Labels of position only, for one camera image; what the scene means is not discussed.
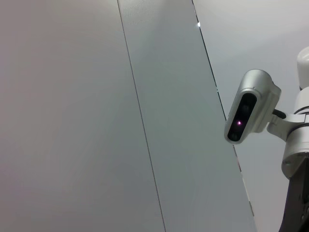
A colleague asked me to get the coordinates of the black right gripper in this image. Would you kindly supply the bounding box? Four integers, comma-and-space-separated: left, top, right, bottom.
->
278, 151, 309, 232

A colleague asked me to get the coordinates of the silver right camera bracket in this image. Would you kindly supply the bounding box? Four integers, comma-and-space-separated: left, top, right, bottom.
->
266, 108, 294, 142

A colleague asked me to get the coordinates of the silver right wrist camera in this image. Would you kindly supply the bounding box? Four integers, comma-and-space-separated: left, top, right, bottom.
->
224, 69, 282, 146

